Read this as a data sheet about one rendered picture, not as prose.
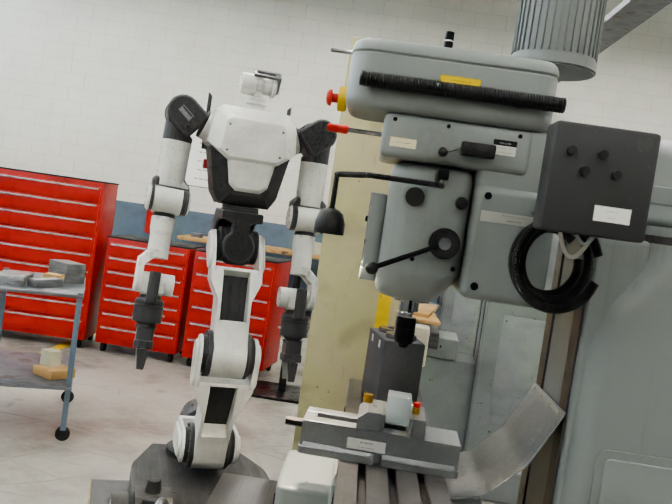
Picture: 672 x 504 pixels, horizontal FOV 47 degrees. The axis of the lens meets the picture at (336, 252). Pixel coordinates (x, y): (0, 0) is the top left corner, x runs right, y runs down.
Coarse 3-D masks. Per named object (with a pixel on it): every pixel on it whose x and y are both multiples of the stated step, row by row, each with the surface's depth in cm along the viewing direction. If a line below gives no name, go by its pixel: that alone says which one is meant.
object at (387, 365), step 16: (384, 336) 222; (368, 352) 235; (384, 352) 216; (400, 352) 217; (416, 352) 218; (368, 368) 232; (384, 368) 217; (400, 368) 217; (416, 368) 218; (368, 384) 229; (384, 384) 217; (400, 384) 218; (416, 384) 218; (384, 400) 217; (416, 400) 219
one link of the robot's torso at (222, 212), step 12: (216, 216) 248; (228, 216) 236; (240, 216) 237; (252, 216) 238; (216, 228) 250; (240, 228) 238; (252, 228) 252; (228, 240) 237; (240, 240) 238; (252, 240) 239; (228, 252) 237; (240, 252) 238; (252, 252) 239
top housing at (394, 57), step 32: (352, 64) 174; (384, 64) 170; (416, 64) 169; (448, 64) 169; (480, 64) 169; (512, 64) 169; (544, 64) 169; (352, 96) 172; (384, 96) 170; (416, 96) 170; (512, 128) 171; (544, 128) 170
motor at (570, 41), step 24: (528, 0) 176; (552, 0) 172; (576, 0) 171; (600, 0) 174; (528, 24) 176; (552, 24) 171; (576, 24) 171; (600, 24) 175; (528, 48) 175; (552, 48) 172; (576, 48) 172; (576, 72) 177
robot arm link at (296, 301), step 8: (280, 288) 244; (288, 288) 245; (280, 296) 242; (288, 296) 243; (296, 296) 241; (304, 296) 241; (280, 304) 243; (288, 304) 243; (296, 304) 241; (304, 304) 241; (288, 312) 244; (296, 312) 240; (304, 312) 241; (288, 320) 242; (296, 320) 242; (304, 320) 243
